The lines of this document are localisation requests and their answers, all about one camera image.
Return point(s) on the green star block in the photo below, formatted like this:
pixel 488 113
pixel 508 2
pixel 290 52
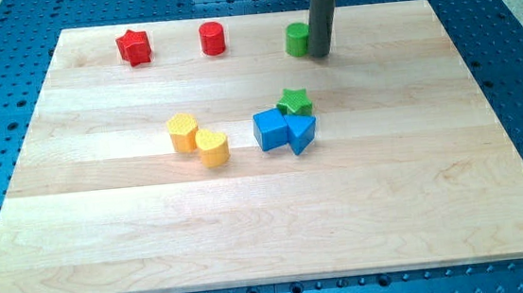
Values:
pixel 295 102

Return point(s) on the red star block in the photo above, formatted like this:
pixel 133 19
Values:
pixel 134 47

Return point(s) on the blue cube block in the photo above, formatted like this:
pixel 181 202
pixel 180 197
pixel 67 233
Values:
pixel 270 129

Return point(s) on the blue triangle block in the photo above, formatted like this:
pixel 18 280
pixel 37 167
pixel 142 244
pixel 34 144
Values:
pixel 301 131

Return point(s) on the yellow heart block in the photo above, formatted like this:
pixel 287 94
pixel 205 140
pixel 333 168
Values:
pixel 213 147

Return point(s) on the yellow hexagon block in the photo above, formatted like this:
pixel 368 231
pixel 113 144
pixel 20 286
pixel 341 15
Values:
pixel 182 128

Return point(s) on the light wooden board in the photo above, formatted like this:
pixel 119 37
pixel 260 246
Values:
pixel 409 167

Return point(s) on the green cylinder block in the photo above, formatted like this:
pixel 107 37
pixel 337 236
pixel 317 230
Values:
pixel 296 39

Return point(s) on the red cylinder block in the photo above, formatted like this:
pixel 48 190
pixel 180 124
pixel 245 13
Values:
pixel 212 38

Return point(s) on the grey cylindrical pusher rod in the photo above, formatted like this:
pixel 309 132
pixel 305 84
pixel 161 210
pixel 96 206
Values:
pixel 320 21

